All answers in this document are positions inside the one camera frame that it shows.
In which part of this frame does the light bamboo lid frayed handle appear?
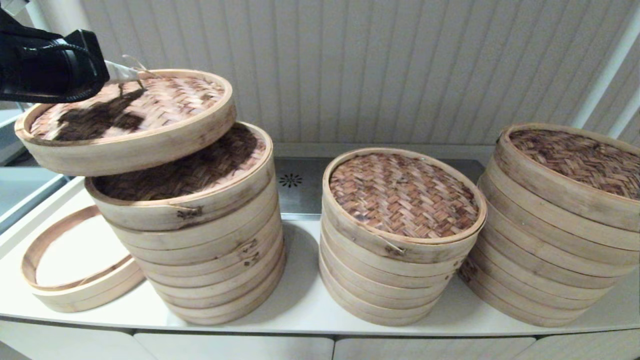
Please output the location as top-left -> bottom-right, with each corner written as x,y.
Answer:
14,69 -> 237,177

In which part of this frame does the dark brown woven bamboo lid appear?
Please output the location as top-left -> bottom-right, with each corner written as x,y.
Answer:
492,123 -> 640,234

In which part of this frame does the bamboo steamer basket tier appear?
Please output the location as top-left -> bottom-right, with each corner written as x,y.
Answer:
462,239 -> 613,306
128,200 -> 281,275
21,205 -> 145,304
320,222 -> 475,277
105,169 -> 277,245
465,274 -> 587,329
167,256 -> 287,326
139,215 -> 283,289
158,243 -> 286,315
117,185 -> 279,260
457,256 -> 600,317
320,263 -> 449,315
319,250 -> 457,303
46,272 -> 147,313
148,229 -> 285,302
321,276 -> 442,327
475,202 -> 637,281
471,220 -> 626,293
477,186 -> 640,269
480,169 -> 640,252
319,236 -> 466,290

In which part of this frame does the reddish-brown woven bamboo lid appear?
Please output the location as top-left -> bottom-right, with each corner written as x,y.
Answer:
321,147 -> 487,264

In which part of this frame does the pale grey shelf board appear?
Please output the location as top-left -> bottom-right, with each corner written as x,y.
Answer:
0,103 -> 23,166

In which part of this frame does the stainless steel drain tray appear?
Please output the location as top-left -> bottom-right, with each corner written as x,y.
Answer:
274,158 -> 485,222

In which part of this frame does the beige cabinet door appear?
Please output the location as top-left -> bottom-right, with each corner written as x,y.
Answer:
135,332 -> 335,360
0,320 -> 157,360
334,336 -> 536,360

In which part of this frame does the thin white pole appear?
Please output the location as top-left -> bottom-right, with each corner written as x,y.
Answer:
569,0 -> 640,130
604,85 -> 640,141

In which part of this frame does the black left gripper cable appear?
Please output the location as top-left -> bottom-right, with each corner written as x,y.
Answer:
29,42 -> 104,105

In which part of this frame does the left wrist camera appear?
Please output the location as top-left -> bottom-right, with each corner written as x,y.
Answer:
0,0 -> 32,17

